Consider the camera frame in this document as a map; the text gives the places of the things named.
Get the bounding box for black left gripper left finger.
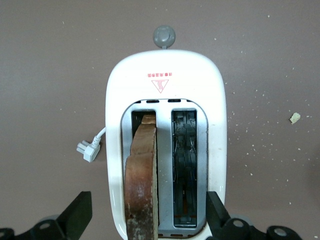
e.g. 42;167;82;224
0;191;93;240

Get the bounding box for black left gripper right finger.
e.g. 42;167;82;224
205;191;302;240

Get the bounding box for white toaster power plug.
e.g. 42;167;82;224
76;126;107;163

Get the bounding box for bread slice dark crust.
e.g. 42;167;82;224
124;113;160;240

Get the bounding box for large bread crumb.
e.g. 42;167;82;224
289;112;302;125

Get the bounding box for white toaster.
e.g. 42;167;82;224
104;24;228;240

